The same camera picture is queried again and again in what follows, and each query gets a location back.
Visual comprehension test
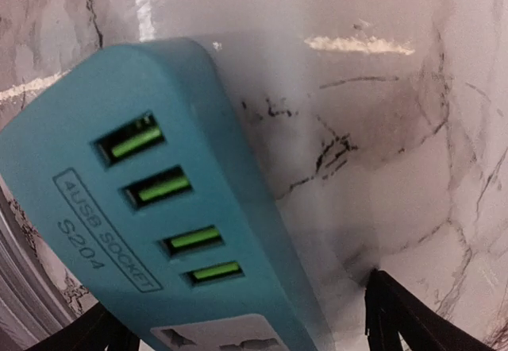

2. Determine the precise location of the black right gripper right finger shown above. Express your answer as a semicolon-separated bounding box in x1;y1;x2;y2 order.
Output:
364;268;490;351

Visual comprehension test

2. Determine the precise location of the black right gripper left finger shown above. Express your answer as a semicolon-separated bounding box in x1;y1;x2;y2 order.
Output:
28;303;140;351

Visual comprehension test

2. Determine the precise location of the teal power strip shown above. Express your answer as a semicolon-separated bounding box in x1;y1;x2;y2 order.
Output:
1;38;334;350

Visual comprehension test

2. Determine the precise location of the aluminium front rail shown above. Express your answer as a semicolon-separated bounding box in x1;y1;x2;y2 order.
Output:
1;195;76;349

